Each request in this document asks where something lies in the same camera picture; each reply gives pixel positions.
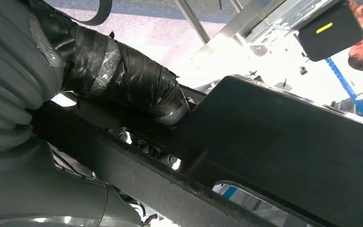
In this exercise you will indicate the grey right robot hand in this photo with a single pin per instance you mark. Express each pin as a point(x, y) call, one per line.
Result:
point(122, 75)

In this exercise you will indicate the stainless steel workbench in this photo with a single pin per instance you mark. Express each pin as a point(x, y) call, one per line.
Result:
point(194, 22)

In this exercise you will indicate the blue metal shelf rack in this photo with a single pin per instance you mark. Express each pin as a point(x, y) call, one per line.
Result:
point(347, 87)

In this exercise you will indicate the stamped silver metal plate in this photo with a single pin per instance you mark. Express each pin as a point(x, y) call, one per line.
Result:
point(281, 18)

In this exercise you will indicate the black case with yellow label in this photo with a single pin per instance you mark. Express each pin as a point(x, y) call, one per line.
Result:
point(331, 34)

